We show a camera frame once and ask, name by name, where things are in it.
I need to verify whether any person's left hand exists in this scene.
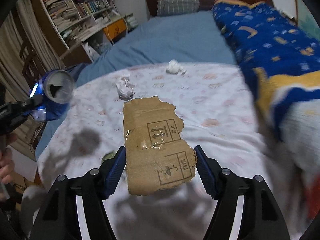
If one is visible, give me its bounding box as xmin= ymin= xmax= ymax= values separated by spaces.
xmin=1 ymin=133 xmax=17 ymax=202

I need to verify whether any blue bed sheet mattress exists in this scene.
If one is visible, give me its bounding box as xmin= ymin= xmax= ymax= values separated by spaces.
xmin=35 ymin=11 xmax=239 ymax=159

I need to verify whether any brown cardboard piece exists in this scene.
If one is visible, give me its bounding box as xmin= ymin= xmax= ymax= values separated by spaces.
xmin=123 ymin=96 xmax=197 ymax=196

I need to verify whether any dark wooden chair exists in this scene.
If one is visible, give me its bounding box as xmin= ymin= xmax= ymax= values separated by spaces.
xmin=19 ymin=39 xmax=47 ymax=88

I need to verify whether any plaid grey pillow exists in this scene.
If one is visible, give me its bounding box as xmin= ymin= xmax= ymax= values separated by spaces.
xmin=157 ymin=0 xmax=200 ymax=16

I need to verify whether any white floral cloth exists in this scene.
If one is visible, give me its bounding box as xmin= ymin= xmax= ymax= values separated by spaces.
xmin=37 ymin=63 xmax=306 ymax=239

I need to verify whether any green white wrapper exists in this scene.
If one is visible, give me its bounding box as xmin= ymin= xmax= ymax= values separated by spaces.
xmin=101 ymin=151 xmax=116 ymax=164

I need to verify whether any white crumpled paper ball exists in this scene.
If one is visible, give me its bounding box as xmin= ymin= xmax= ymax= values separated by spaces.
xmin=166 ymin=60 xmax=186 ymax=75

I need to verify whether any white wooden bookshelf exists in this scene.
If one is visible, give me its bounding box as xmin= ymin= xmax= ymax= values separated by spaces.
xmin=31 ymin=0 xmax=138 ymax=67

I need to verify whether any beige curtain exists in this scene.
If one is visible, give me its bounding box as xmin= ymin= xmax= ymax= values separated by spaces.
xmin=0 ymin=0 xmax=66 ymax=160

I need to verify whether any crushed blue can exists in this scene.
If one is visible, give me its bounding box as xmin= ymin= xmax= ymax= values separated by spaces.
xmin=29 ymin=69 xmax=75 ymax=122

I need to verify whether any blue star moon blanket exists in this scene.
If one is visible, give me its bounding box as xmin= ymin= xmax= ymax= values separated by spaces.
xmin=213 ymin=0 xmax=319 ymax=218

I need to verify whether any crumpled grey white wrapper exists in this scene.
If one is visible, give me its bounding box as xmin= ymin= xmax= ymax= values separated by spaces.
xmin=115 ymin=74 xmax=135 ymax=101

